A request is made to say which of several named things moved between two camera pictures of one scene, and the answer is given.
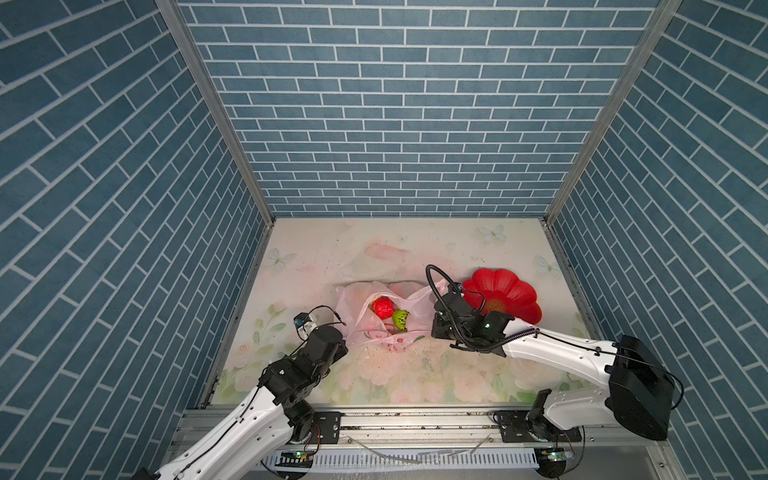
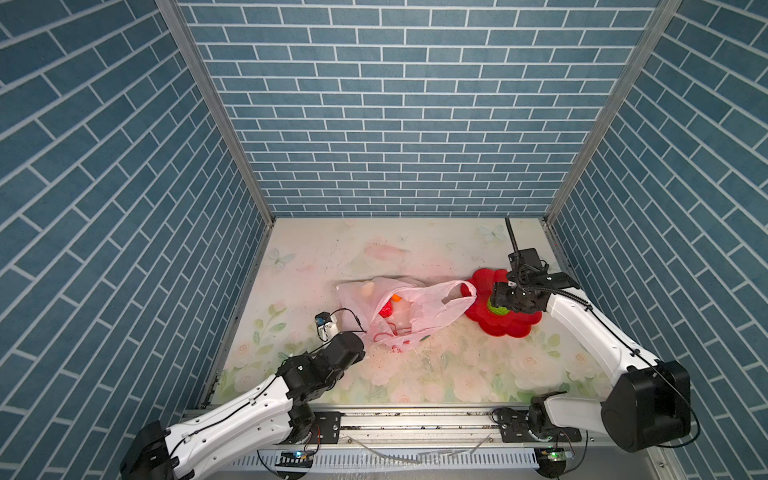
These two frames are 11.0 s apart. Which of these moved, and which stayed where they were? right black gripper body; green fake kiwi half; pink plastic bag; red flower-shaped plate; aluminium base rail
Moved: green fake kiwi half; right black gripper body
Stayed: aluminium base rail; red flower-shaped plate; pink plastic bag
